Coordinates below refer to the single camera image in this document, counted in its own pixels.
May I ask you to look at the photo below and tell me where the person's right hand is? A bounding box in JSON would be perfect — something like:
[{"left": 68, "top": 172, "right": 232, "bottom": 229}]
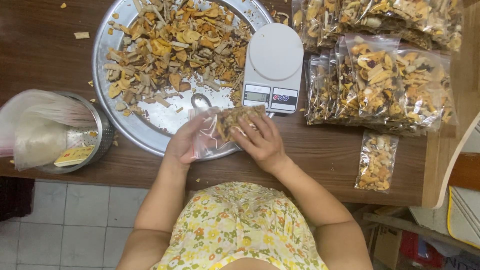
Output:
[{"left": 229, "top": 113, "right": 289, "bottom": 175}]

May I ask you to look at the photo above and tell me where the person's left hand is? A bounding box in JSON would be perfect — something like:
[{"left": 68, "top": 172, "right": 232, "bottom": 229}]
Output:
[{"left": 164, "top": 113, "right": 212, "bottom": 166}]

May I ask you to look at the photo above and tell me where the clear zip bag of snack mix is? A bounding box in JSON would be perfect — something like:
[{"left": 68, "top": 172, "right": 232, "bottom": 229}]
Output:
[{"left": 188, "top": 105, "right": 268, "bottom": 160}]

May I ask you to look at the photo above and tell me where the metal spoon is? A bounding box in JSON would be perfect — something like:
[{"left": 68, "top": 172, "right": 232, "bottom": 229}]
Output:
[{"left": 190, "top": 92, "right": 213, "bottom": 109}]

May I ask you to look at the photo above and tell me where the round metal tray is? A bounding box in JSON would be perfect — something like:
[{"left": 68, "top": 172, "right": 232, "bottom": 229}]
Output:
[{"left": 92, "top": 0, "right": 277, "bottom": 162}]

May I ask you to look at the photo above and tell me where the heap of dried fruit chips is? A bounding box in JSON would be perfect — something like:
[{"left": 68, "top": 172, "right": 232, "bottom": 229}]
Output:
[{"left": 103, "top": 0, "right": 253, "bottom": 116}]

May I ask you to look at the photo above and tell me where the white kitchen scale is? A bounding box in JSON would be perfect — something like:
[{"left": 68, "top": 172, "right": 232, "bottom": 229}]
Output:
[{"left": 242, "top": 23, "right": 304, "bottom": 115}]

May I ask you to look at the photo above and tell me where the floral yellow dress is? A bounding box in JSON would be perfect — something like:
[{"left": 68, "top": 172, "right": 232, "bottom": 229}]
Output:
[{"left": 150, "top": 182, "right": 330, "bottom": 270}]

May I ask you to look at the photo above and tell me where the perforated metal bucket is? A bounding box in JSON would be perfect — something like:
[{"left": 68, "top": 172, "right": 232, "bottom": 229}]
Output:
[{"left": 32, "top": 91, "right": 116, "bottom": 175}]

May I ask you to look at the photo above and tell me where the yellow paper packet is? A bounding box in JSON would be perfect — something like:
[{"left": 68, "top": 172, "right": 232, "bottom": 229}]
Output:
[{"left": 53, "top": 145, "right": 96, "bottom": 167}]

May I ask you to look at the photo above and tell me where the bundle of empty plastic bags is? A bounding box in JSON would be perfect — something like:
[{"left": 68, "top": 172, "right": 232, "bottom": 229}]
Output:
[{"left": 0, "top": 89, "right": 97, "bottom": 172}]

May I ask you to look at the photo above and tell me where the small filled snack bag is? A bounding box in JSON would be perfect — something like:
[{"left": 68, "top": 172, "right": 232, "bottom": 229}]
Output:
[{"left": 354, "top": 130, "right": 399, "bottom": 194}]

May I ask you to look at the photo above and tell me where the pile of filled snack bags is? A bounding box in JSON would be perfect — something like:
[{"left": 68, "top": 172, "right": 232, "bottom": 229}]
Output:
[{"left": 292, "top": 0, "right": 464, "bottom": 136}]

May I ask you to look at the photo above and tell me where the cardboard box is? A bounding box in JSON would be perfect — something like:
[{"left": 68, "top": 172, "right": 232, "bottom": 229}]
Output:
[{"left": 367, "top": 221, "right": 404, "bottom": 270}]

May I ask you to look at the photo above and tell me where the red plastic bag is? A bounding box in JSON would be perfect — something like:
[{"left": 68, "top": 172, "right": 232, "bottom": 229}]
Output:
[{"left": 399, "top": 230, "right": 445, "bottom": 269}]

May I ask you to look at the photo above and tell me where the white chair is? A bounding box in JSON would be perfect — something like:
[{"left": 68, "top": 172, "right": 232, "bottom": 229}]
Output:
[{"left": 409, "top": 111, "right": 480, "bottom": 250}]

